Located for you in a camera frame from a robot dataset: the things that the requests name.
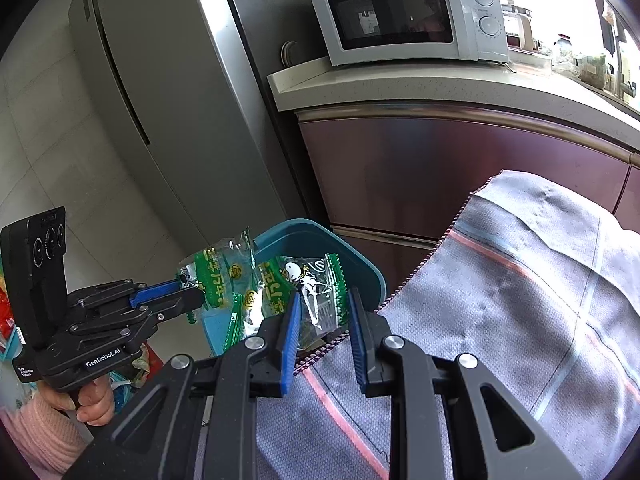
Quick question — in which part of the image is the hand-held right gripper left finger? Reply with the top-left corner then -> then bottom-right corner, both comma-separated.
62,290 -> 303,480

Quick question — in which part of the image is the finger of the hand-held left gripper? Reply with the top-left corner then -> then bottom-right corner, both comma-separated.
145,287 -> 207,327
129,280 -> 201,311

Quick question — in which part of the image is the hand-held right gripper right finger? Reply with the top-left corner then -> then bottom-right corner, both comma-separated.
347,287 -> 583,480

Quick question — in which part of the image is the teal plastic bin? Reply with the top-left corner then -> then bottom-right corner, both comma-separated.
202,218 -> 388,358

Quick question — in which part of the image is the person's left forearm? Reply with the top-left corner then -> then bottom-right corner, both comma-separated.
0,394 -> 96,476

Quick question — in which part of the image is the person's left hand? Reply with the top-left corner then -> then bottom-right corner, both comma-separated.
37,375 -> 117,427

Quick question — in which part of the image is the red printed packet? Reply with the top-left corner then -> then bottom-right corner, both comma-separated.
0,262 -> 28,361

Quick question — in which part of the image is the colourful printed bag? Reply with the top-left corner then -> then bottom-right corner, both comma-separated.
107,342 -> 152,392

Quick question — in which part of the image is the plaid grey tablecloth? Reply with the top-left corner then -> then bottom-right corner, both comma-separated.
197,170 -> 640,480

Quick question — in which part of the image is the kitchen counter with maroon cabinets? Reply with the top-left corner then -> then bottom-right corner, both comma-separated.
267,52 -> 640,306

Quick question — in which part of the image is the grey refrigerator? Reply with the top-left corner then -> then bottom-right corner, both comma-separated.
67,0 -> 331,256

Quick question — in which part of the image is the white microwave oven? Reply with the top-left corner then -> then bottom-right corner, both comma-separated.
307,0 -> 511,67

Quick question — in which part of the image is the glass french press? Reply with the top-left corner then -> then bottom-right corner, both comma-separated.
502,0 -> 533,51

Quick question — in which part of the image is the large glass jar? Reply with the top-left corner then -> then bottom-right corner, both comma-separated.
575,52 -> 608,88

